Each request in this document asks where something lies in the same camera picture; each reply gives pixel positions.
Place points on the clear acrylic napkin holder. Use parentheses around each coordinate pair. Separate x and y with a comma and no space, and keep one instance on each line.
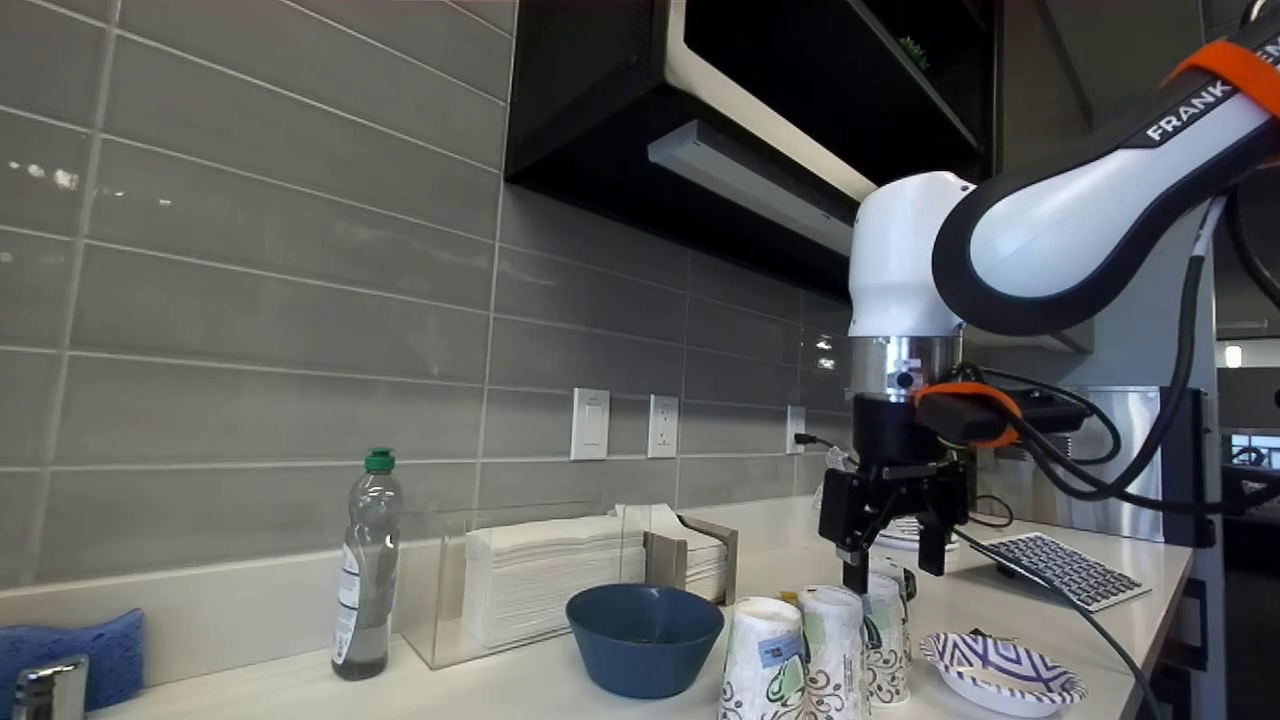
(425,606)

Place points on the brown cardboard napkin box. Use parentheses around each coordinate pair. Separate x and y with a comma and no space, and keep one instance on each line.
(663,563)

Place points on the tall paper cup stack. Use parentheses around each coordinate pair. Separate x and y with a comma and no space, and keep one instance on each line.
(904,547)

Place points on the silver laptop keyboard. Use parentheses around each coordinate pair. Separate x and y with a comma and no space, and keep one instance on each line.
(1064,569)

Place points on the blue patterned paper plate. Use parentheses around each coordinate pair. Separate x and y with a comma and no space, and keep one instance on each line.
(1002,671)

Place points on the patterned paper cup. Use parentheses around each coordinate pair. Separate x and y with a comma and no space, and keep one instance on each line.
(834,654)
(889,660)
(762,665)

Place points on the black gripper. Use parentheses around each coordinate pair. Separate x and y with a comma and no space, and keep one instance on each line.
(892,494)

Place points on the blue sponge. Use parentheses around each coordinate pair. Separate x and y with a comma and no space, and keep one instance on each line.
(81,649)

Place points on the white wall switch plate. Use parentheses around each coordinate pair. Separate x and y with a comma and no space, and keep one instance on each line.
(591,426)

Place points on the chrome soap dispenser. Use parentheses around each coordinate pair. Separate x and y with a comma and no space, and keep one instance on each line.
(51,690)

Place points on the stainless steel appliance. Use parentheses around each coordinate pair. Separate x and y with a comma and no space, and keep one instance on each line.
(1127,462)

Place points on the under cabinet light strip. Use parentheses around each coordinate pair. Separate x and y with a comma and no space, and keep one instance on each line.
(744,183)

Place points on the black wrist camera orange mount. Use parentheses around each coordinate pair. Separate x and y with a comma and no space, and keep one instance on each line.
(966,410)

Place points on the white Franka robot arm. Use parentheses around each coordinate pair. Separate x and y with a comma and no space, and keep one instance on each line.
(1064,226)

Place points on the white napkin stack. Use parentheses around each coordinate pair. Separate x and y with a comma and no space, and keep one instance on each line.
(534,580)

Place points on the clear bottle green cap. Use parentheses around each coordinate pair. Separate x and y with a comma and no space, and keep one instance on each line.
(364,575)

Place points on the black overhead kitchen cabinet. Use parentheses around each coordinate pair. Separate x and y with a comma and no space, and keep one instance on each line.
(584,92)

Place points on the blue bowl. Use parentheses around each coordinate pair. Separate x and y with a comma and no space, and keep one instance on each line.
(646,645)

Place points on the yellow packet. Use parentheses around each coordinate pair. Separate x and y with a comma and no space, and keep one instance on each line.
(790,600)

